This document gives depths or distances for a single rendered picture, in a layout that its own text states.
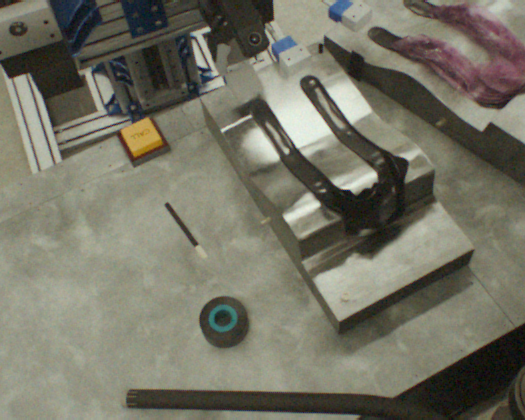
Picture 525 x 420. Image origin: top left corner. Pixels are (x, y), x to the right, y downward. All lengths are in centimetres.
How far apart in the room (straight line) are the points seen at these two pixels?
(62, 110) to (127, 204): 98
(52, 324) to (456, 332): 68
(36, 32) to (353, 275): 76
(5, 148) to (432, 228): 167
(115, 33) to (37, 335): 73
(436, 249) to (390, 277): 9
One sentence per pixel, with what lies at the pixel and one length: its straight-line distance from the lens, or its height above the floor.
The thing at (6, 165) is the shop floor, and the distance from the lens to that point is 258.
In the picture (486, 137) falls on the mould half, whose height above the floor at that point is 87.
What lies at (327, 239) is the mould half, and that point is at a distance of 124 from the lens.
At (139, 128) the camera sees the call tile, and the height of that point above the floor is 84.
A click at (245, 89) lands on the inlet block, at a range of 140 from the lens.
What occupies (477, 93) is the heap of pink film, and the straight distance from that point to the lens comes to 144.
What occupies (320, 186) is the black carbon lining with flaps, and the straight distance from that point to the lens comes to 126.
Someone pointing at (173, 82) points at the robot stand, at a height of 38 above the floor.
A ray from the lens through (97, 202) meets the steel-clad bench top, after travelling 144.
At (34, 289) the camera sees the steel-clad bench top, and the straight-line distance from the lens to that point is 139.
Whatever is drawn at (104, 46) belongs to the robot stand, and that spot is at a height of 73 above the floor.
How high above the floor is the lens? 199
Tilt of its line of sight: 60 degrees down
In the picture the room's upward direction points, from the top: 9 degrees counter-clockwise
